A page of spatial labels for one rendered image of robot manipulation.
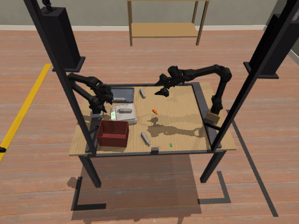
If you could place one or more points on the red open-top box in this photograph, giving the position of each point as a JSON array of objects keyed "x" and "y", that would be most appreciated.
[{"x": 113, "y": 133}]

